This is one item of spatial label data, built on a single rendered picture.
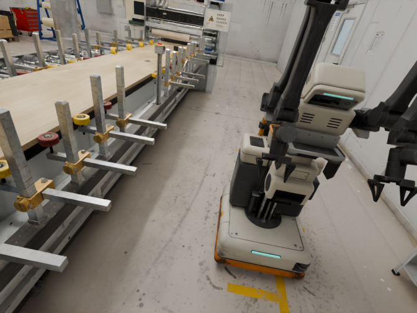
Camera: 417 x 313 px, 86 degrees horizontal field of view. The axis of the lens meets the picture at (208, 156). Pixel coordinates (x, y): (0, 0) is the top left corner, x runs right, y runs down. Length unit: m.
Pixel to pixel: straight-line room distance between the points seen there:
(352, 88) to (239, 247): 1.08
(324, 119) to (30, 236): 1.28
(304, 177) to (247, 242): 0.58
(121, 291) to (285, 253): 1.05
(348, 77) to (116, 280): 1.66
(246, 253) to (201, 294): 0.38
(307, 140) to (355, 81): 0.30
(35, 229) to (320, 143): 1.25
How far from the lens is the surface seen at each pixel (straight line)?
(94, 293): 1.69
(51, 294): 1.76
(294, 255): 1.66
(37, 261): 0.82
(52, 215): 1.14
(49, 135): 1.27
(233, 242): 1.56
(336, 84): 1.06
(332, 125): 1.18
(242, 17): 11.40
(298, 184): 1.28
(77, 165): 1.19
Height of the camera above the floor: 1.48
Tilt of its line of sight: 32 degrees down
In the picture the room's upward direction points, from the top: 10 degrees clockwise
